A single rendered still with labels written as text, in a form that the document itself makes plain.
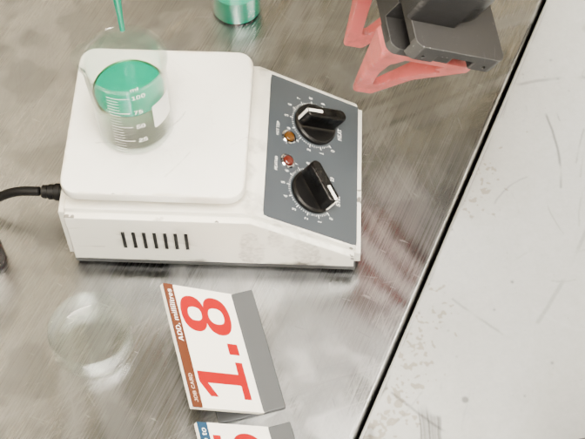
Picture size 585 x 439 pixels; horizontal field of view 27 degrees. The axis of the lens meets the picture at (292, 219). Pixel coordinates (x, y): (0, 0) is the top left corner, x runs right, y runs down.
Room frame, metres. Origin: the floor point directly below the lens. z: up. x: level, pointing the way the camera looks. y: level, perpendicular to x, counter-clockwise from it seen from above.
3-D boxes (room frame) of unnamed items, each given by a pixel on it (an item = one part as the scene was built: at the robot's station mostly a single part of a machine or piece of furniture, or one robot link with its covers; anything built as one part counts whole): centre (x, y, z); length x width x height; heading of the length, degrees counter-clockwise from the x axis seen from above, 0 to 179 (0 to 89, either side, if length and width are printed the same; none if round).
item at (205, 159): (0.48, 0.09, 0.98); 0.12 x 0.12 x 0.01; 88
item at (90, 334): (0.36, 0.13, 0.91); 0.06 x 0.06 x 0.02
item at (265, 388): (0.35, 0.05, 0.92); 0.09 x 0.06 x 0.04; 15
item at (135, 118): (0.48, 0.11, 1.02); 0.06 x 0.05 x 0.08; 88
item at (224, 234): (0.48, 0.06, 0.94); 0.22 x 0.13 x 0.08; 88
